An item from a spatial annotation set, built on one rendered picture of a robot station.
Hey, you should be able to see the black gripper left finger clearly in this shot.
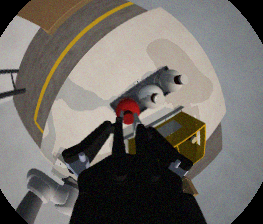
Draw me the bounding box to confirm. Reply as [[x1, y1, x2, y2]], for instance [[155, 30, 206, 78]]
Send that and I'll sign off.
[[62, 111, 128, 182]]

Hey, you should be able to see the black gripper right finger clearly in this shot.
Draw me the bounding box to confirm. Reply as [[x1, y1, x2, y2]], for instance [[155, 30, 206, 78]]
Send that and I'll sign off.
[[132, 113, 193, 182]]

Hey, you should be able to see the yellow crate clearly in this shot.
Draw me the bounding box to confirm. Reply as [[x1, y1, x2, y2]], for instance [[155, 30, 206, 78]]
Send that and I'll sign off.
[[128, 111, 206, 165]]

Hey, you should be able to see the red bottle with pink label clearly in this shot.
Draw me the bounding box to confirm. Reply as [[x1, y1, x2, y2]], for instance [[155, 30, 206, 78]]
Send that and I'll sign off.
[[116, 97, 140, 125]]

